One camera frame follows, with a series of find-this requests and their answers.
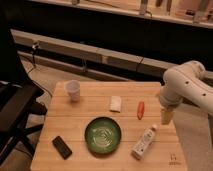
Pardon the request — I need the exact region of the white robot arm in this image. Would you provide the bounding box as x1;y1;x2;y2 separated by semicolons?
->
158;61;213;125

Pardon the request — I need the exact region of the green ceramic bowl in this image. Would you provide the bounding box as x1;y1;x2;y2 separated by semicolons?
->
84;117;122;154

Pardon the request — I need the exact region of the white lotion bottle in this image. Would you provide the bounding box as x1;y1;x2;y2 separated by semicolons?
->
131;124;158;159

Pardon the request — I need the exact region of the white folded napkin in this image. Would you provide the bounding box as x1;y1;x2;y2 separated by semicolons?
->
110;96;122;112

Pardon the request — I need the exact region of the wooden table board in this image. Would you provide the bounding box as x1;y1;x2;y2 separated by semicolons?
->
31;82;187;171

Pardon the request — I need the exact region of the white plastic cup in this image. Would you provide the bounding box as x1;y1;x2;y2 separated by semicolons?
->
64;80;80;102

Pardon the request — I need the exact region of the black phone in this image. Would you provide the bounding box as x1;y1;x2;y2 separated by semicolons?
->
52;136;72;160

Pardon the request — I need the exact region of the black chair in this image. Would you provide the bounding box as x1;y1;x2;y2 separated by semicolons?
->
0;18;47;165

